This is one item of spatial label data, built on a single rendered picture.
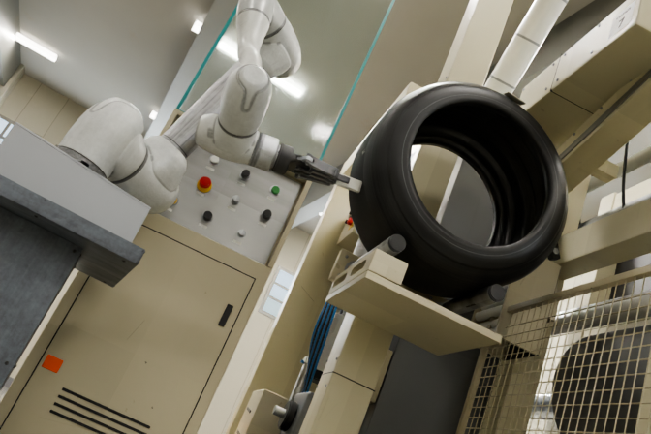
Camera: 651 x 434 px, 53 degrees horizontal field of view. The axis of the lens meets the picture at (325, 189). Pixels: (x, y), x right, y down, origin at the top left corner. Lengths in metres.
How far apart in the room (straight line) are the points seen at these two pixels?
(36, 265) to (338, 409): 0.86
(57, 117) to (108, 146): 7.87
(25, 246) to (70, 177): 0.19
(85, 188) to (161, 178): 0.36
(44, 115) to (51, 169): 8.04
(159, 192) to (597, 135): 1.30
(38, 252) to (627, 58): 1.61
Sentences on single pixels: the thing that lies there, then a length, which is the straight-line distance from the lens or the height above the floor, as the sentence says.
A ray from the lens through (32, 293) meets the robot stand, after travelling 1.68.
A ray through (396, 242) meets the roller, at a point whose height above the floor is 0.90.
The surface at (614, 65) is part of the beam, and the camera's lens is 2.01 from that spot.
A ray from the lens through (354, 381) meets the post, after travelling 1.88.
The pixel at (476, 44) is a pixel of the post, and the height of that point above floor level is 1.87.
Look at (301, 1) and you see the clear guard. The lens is 2.70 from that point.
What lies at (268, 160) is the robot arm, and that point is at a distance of 1.64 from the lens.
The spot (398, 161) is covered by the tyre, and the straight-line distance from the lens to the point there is 1.64.
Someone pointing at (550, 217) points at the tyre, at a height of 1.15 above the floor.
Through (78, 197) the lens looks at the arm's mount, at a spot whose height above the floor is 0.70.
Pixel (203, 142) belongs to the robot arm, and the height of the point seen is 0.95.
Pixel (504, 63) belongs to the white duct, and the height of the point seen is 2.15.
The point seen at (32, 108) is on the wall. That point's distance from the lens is 9.72.
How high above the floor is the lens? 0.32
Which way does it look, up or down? 24 degrees up
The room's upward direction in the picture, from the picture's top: 24 degrees clockwise
